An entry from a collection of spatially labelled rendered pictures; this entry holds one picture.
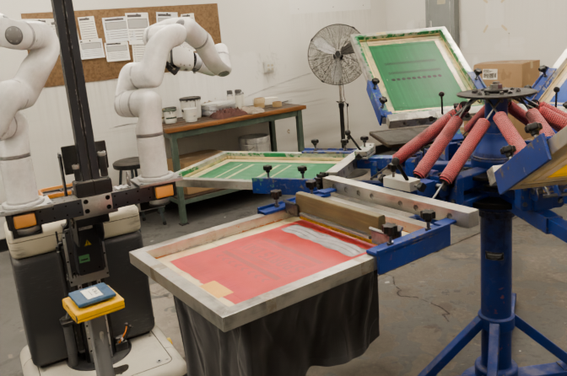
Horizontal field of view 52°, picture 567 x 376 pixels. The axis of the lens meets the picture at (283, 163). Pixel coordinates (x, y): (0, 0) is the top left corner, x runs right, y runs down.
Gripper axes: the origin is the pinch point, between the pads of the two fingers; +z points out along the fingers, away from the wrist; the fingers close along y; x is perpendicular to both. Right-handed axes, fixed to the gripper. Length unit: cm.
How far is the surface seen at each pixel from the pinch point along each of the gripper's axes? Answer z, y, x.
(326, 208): -24, -74, 60
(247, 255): 1, -88, 47
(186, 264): 15, -89, 36
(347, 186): -48, -62, 50
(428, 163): -70, -55, 72
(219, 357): 11, -117, 45
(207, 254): 7, -86, 36
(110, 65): -114, 124, -257
